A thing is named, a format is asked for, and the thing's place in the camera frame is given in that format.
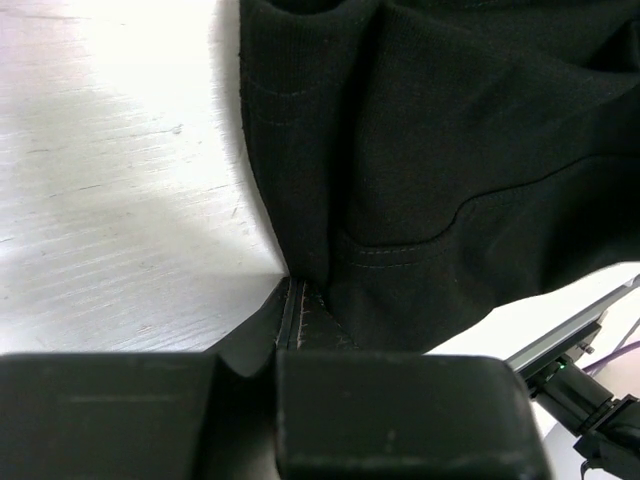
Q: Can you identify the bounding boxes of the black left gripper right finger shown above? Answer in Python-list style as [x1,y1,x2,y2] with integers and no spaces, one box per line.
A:
[274,280,552,479]

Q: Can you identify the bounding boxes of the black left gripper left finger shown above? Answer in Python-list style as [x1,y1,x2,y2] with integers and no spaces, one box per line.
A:
[1,279,295,479]

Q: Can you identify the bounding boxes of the black skirt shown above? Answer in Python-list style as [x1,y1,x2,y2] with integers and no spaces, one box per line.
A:
[239,1,639,352]

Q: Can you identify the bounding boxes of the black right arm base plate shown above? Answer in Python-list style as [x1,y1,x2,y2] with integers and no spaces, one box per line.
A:
[520,330,639,479]

